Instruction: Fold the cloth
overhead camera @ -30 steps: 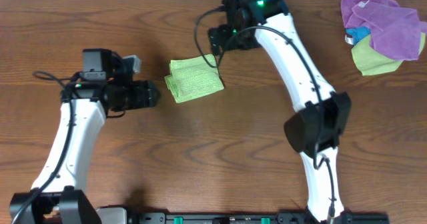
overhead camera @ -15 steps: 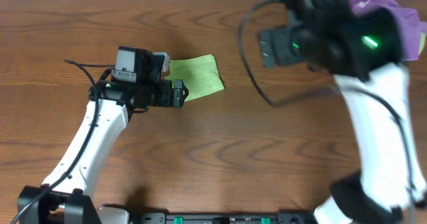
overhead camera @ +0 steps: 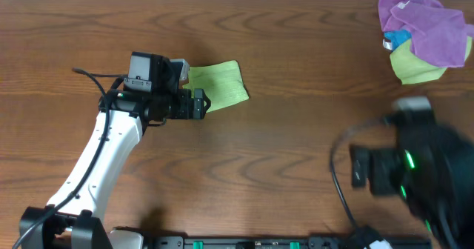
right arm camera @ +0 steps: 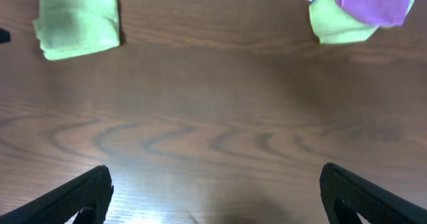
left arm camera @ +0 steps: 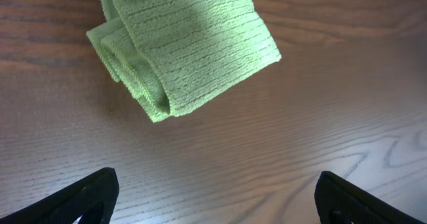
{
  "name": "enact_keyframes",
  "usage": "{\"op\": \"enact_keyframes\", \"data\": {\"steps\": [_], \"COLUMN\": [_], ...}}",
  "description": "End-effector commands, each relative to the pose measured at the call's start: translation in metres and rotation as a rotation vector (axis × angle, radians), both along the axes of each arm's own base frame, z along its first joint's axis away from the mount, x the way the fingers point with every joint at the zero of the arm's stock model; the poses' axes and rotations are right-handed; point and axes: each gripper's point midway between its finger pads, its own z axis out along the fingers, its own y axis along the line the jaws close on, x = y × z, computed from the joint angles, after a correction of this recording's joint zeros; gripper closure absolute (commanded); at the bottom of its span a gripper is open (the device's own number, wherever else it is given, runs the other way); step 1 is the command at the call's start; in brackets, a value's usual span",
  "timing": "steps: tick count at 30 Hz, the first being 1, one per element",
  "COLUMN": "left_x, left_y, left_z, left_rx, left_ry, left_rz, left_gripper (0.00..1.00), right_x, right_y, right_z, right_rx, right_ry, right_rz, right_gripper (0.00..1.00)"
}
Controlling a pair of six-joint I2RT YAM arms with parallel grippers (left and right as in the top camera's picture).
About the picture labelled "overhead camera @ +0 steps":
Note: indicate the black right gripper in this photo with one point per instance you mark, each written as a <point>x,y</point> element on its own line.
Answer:
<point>358,166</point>

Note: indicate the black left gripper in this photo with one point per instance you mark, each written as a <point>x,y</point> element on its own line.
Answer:
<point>198,103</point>

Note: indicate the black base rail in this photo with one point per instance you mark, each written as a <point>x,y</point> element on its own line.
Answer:
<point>259,243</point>

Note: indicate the blue cloth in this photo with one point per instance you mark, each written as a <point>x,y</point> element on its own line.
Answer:
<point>393,39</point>

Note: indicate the purple microfiber cloth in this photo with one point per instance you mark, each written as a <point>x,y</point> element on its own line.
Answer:
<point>439,34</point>

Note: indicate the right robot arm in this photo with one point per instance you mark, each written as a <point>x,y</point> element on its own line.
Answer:
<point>430,168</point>

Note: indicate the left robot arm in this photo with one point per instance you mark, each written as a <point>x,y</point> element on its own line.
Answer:
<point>72,218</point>

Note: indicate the green microfiber cloth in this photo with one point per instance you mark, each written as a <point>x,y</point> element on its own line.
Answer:
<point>222,84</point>

